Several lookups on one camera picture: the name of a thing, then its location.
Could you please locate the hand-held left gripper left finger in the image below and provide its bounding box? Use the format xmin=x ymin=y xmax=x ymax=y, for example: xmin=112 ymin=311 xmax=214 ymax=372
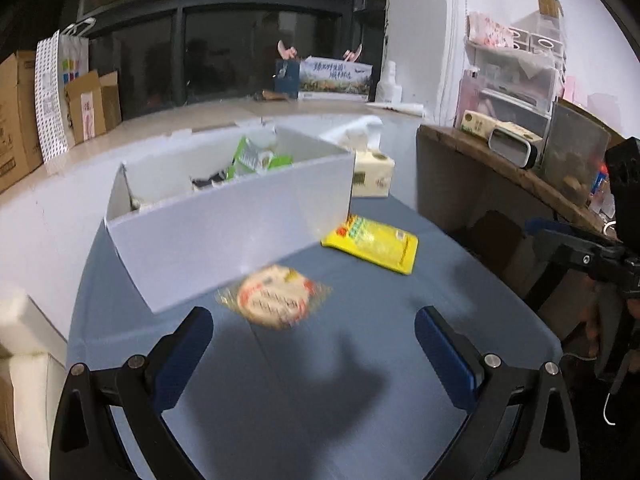
xmin=50 ymin=306 xmax=215 ymax=480

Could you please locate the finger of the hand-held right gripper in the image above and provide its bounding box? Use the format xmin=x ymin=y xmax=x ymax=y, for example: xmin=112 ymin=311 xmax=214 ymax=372
xmin=524 ymin=217 xmax=627 ymax=312

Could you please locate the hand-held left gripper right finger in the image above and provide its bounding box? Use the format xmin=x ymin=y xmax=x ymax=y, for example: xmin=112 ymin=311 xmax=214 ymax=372
xmin=415 ymin=306 xmax=581 ymax=480

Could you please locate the round cookie packet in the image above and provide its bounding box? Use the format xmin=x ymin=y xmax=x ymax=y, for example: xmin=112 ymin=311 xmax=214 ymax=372
xmin=215 ymin=263 xmax=333 ymax=331

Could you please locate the green snack packet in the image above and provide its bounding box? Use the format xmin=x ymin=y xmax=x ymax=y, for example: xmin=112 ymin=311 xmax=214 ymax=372
xmin=226 ymin=135 xmax=294 ymax=181

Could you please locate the clear plastic container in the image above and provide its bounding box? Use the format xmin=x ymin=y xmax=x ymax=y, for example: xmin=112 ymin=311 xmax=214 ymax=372
xmin=542 ymin=102 xmax=612 ymax=207

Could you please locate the wooden side shelf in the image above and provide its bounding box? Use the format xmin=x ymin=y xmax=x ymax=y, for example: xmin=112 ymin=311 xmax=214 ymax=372
xmin=415 ymin=123 xmax=617 ymax=313

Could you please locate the yellow snack packet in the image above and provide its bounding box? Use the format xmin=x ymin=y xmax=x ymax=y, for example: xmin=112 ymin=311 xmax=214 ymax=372
xmin=320 ymin=213 xmax=419 ymax=276

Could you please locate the clear plastic drawer unit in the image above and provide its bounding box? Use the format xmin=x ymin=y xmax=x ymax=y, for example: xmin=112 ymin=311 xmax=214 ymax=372
xmin=462 ymin=9 xmax=569 ymax=132

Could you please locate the white foam box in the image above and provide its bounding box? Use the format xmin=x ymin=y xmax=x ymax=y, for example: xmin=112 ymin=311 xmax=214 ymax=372
xmin=0 ymin=284 xmax=69 ymax=463

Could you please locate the yellow wrapped tissue pack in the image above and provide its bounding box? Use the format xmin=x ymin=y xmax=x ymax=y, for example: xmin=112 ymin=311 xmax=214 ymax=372
xmin=458 ymin=108 xmax=544 ymax=147

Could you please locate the pink bottle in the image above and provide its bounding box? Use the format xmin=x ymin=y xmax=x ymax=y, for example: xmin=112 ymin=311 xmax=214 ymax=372
xmin=457 ymin=67 xmax=481 ymax=129

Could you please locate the yellow soft tissue pack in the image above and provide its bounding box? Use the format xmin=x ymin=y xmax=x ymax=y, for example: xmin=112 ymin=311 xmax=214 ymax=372
xmin=320 ymin=115 xmax=396 ymax=199

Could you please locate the pink floral pouch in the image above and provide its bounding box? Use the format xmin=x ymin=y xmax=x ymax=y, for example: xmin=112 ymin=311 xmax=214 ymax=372
xmin=465 ymin=12 xmax=516 ymax=50

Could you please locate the white plastic bottle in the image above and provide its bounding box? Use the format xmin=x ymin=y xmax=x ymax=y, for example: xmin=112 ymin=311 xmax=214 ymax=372
xmin=375 ymin=61 xmax=404 ymax=104

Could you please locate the small open cardboard box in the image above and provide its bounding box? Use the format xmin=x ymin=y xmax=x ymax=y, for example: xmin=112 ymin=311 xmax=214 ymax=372
xmin=64 ymin=69 xmax=123 ymax=145

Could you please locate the large cardboard box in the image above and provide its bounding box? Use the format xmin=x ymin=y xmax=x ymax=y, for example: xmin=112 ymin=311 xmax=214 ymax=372
xmin=0 ymin=50 xmax=44 ymax=194

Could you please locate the white dotted paper bag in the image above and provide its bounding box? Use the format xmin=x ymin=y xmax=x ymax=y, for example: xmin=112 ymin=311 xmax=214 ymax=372
xmin=33 ymin=17 xmax=97 ymax=164

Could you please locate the landscape print tissue box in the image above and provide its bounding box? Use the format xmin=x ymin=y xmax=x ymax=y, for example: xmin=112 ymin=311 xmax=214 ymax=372
xmin=274 ymin=56 xmax=375 ymax=102

